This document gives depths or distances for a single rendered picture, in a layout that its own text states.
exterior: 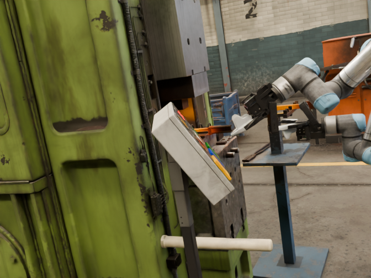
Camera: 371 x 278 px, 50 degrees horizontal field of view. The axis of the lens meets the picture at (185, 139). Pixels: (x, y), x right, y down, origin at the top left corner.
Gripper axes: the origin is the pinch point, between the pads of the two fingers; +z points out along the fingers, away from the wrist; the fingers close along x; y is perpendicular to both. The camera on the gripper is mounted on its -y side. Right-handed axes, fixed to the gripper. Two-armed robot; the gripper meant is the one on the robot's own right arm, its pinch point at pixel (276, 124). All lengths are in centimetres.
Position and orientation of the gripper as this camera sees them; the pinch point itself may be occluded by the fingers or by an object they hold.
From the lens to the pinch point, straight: 179.0
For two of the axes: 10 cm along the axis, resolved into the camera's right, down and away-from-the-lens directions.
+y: 1.6, 9.7, 2.0
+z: -9.2, 0.7, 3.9
